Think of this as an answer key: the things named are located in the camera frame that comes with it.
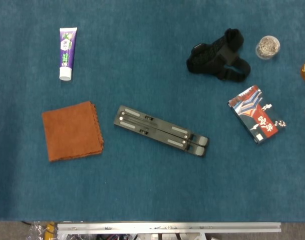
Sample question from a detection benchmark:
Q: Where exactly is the black folding laptop stand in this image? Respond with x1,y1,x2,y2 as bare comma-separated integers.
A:
112,104,210,158

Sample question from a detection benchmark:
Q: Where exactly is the brown folded cloth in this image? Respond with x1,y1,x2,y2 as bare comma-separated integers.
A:
41,100,105,163

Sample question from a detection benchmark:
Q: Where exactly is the red black printed box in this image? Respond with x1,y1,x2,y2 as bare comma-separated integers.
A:
227,84,288,145

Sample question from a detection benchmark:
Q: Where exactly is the clear jar of paper clips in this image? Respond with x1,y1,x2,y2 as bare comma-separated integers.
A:
255,35,281,60

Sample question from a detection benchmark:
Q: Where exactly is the purple white toothpaste tube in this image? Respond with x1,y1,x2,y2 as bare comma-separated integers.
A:
58,27,78,81

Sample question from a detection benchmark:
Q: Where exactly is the black wrist brace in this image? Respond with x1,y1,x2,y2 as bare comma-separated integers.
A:
186,28,252,83

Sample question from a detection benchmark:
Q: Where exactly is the crumpled clear plastic wrap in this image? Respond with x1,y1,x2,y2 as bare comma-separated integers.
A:
26,222,47,240

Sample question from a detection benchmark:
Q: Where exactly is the yellow plastic item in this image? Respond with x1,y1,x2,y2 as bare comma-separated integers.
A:
45,221,56,236

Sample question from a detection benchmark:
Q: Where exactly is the teal table cloth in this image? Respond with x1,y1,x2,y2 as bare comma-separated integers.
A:
0,0,305,222

